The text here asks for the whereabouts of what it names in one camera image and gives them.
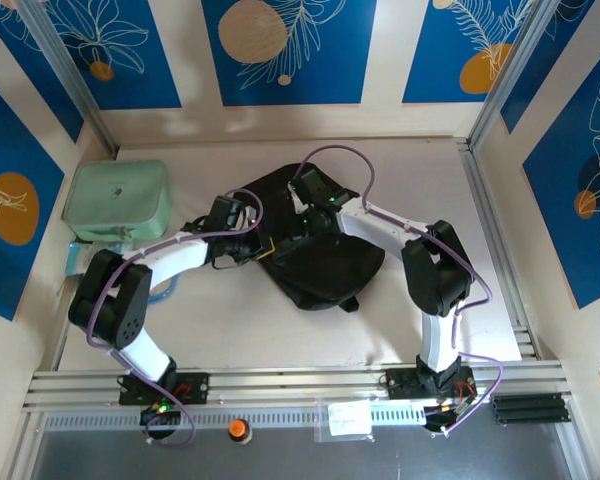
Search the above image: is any black backpack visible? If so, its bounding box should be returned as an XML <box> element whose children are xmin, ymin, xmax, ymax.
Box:
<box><xmin>239</xmin><ymin>162</ymin><xmax>386</xmax><ymax>314</ymax></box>

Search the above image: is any mint green pencil case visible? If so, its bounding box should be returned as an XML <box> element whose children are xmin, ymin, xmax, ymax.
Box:
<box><xmin>61</xmin><ymin>159</ymin><xmax>175</xmax><ymax>244</ymax></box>

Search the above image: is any light blue clear pouch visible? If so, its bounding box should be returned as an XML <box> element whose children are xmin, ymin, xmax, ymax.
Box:
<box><xmin>64</xmin><ymin>241</ymin><xmax>131</xmax><ymax>277</ymax></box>

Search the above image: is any orange-capped bottle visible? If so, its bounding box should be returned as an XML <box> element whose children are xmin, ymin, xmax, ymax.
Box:
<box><xmin>228</xmin><ymin>418</ymin><xmax>254</xmax><ymax>446</ymax></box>

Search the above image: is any clear bag with paper label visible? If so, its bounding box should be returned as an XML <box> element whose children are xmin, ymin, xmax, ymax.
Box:
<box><xmin>313</xmin><ymin>397</ymin><xmax>376</xmax><ymax>444</ymax></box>

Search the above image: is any black ribbed block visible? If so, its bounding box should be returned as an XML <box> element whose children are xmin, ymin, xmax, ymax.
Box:
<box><xmin>490</xmin><ymin>393</ymin><xmax>566</xmax><ymax>427</ymax></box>

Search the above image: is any light blue ring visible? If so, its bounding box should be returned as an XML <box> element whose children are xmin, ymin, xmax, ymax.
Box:
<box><xmin>147</xmin><ymin>277</ymin><xmax>177</xmax><ymax>306</ymax></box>

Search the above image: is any aluminium frame rail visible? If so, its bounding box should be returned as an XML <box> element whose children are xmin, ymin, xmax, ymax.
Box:
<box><xmin>22</xmin><ymin>368</ymin><xmax>571</xmax><ymax>412</ymax></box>

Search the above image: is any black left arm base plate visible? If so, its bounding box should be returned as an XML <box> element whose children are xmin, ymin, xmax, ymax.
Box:
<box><xmin>118</xmin><ymin>372</ymin><xmax>211</xmax><ymax>406</ymax></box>

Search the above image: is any blue floral wall poster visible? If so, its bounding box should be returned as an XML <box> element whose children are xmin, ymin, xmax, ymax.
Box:
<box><xmin>0</xmin><ymin>0</ymin><xmax>85</xmax><ymax>145</ymax></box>
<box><xmin>201</xmin><ymin>0</ymin><xmax>379</xmax><ymax>107</ymax></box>
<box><xmin>402</xmin><ymin>0</ymin><xmax>534</xmax><ymax>105</ymax></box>
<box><xmin>522</xmin><ymin>37</ymin><xmax>600</xmax><ymax>310</ymax></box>
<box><xmin>0</xmin><ymin>72</ymin><xmax>66</xmax><ymax>322</ymax></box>
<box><xmin>499</xmin><ymin>0</ymin><xmax>600</xmax><ymax>135</ymax></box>
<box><xmin>43</xmin><ymin>0</ymin><xmax>183</xmax><ymax>111</ymax></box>

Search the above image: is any aluminium side rail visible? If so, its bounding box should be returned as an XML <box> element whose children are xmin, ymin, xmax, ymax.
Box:
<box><xmin>458</xmin><ymin>141</ymin><xmax>539</xmax><ymax>361</ymax></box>

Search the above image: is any slotted grey cable duct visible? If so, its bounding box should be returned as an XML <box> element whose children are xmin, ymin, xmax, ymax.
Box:
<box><xmin>42</xmin><ymin>403</ymin><xmax>427</xmax><ymax>432</ymax></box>

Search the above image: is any black connector block with wires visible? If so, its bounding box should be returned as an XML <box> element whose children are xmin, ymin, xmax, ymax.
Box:
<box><xmin>423</xmin><ymin>399</ymin><xmax>481</xmax><ymax>434</ymax></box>
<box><xmin>139</xmin><ymin>403</ymin><xmax>181</xmax><ymax>427</ymax></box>

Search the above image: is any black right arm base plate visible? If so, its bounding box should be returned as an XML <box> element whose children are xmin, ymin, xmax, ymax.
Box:
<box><xmin>387</xmin><ymin>367</ymin><xmax>476</xmax><ymax>401</ymax></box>

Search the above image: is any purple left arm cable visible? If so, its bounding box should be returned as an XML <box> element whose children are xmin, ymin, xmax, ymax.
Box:
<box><xmin>86</xmin><ymin>188</ymin><xmax>266</xmax><ymax>449</ymax></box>

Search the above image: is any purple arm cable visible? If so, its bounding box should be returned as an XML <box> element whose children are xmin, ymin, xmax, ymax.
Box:
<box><xmin>299</xmin><ymin>144</ymin><xmax>506</xmax><ymax>436</ymax></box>
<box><xmin>86</xmin><ymin>188</ymin><xmax>266</xmax><ymax>449</ymax></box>

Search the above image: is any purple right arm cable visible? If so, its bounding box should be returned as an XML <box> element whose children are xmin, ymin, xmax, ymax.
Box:
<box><xmin>299</xmin><ymin>144</ymin><xmax>506</xmax><ymax>436</ymax></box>

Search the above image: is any aluminium corner post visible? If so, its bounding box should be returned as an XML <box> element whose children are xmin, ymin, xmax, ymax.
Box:
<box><xmin>467</xmin><ymin>0</ymin><xmax>566</xmax><ymax>149</ymax></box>
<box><xmin>17</xmin><ymin>0</ymin><xmax>119</xmax><ymax>154</ymax></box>

